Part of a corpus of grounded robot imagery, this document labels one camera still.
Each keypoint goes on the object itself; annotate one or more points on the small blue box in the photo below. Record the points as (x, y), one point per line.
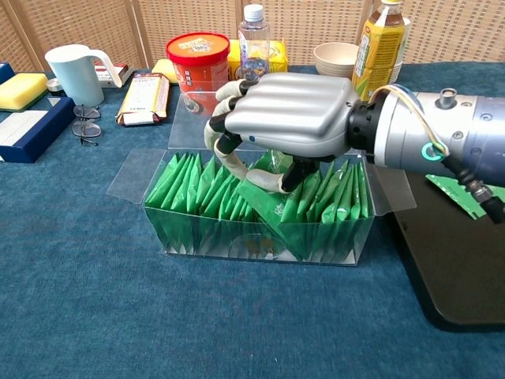
(4, 73)

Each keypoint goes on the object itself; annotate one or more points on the clear plastic tea box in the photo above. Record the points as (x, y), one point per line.
(197, 237)

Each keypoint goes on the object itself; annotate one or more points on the pale yellow soft pack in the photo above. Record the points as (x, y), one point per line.
(163, 69)

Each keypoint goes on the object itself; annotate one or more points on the black plastic tray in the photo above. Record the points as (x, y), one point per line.
(453, 268)

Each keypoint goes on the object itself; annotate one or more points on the pale blue kettle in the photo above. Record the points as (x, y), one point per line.
(77, 75)

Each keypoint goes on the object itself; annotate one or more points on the beige bowl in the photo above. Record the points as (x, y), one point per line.
(335, 59)

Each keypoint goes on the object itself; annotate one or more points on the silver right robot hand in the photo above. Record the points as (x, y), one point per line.
(296, 110)

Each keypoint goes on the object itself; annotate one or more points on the small metal tin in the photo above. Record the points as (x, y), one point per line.
(53, 84)

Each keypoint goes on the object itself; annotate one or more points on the white and red box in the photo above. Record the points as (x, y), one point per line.
(127, 70)

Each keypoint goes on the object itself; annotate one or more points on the woven rattan screen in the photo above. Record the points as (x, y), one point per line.
(315, 19)

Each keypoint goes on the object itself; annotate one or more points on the yellow packaged box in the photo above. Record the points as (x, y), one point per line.
(278, 59)

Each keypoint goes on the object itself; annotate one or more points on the navy box with white top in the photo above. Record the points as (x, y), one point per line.
(23, 126)

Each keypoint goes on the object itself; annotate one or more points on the yellow sponge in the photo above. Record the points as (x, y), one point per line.
(21, 88)

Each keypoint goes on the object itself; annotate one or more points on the teal tablecloth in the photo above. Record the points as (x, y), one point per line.
(118, 316)

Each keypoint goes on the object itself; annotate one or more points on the clear water bottle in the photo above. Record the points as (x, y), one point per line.
(254, 39)

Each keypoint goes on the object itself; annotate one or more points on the cream and brown packet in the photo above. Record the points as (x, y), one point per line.
(142, 98)

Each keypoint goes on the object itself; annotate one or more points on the red instant noodle cup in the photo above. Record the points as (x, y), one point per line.
(201, 63)

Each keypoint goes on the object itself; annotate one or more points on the folded eyeglasses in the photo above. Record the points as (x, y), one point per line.
(87, 128)

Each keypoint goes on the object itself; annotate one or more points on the yellow juice bottle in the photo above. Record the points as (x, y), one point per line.
(378, 47)

